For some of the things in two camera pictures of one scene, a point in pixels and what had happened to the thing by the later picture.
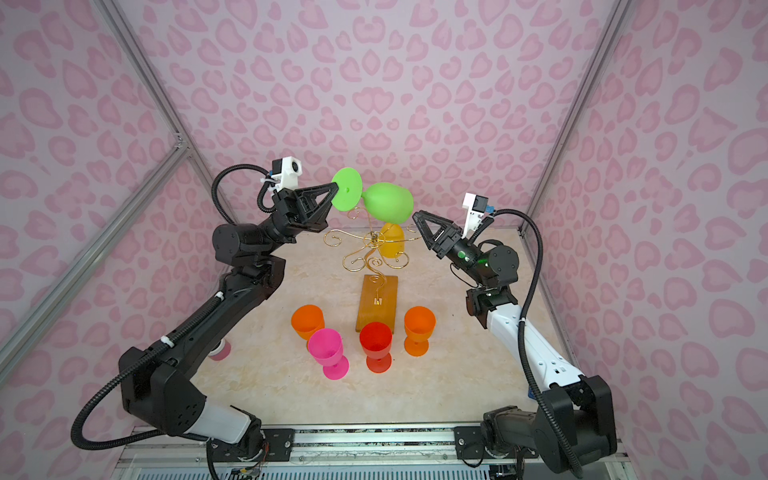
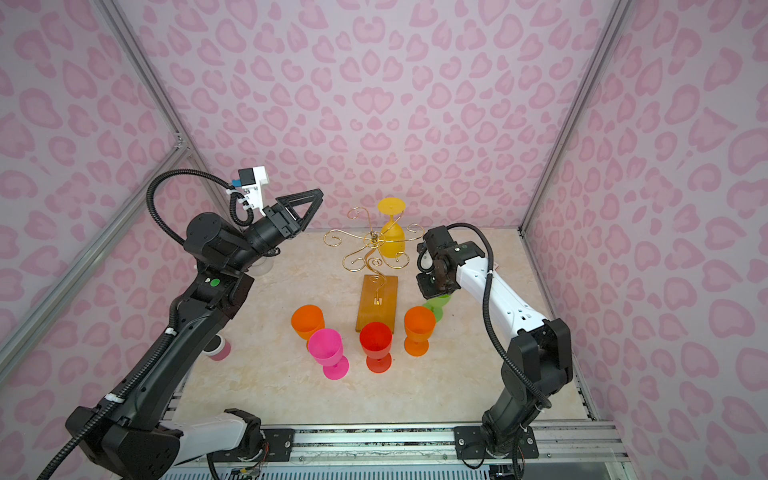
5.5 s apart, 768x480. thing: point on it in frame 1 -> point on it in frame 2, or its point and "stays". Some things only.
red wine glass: x=376 y=338 stays
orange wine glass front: x=306 y=320 stays
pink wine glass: x=326 y=348 stays
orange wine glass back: x=419 y=324 stays
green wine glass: x=388 y=202 -> x=436 y=304
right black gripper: x=448 y=244 -> x=426 y=290
